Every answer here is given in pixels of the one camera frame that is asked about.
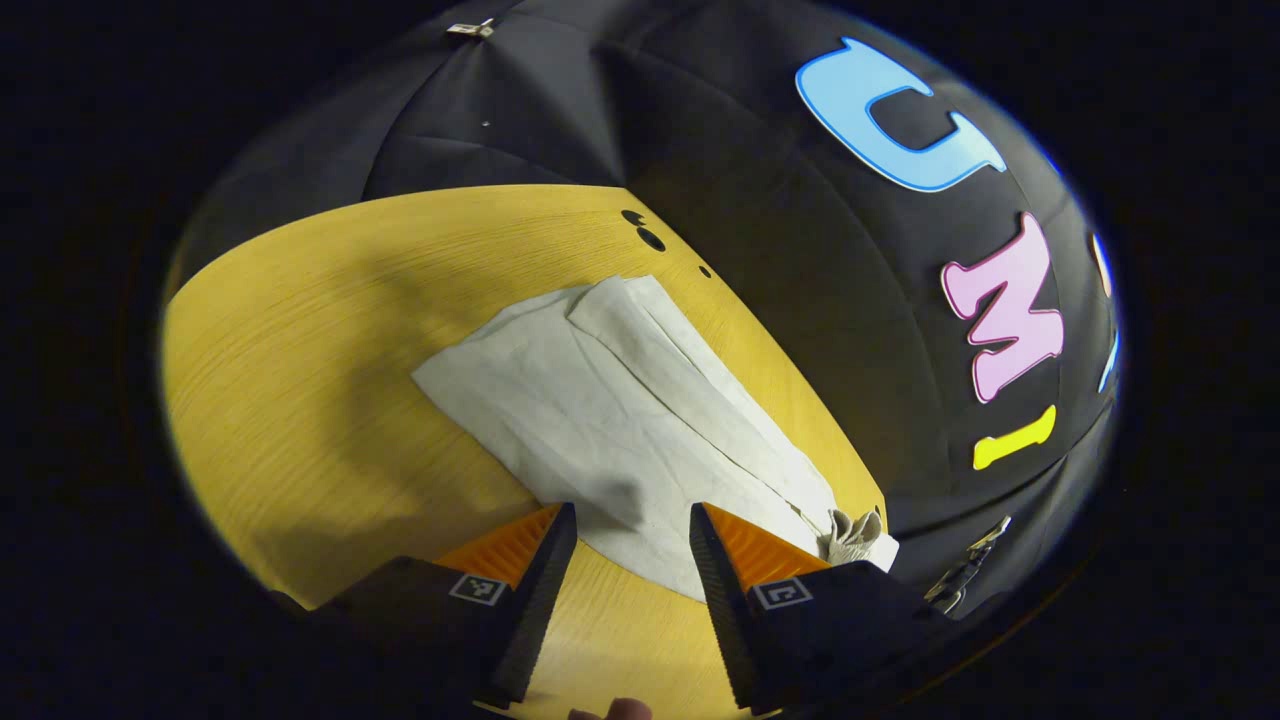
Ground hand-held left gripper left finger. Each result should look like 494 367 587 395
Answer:
268 502 579 709

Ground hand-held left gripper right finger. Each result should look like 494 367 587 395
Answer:
688 502 953 713

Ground black backdrop cloth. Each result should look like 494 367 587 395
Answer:
165 0 1122 623

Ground white jeans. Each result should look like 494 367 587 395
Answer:
411 274 900 604

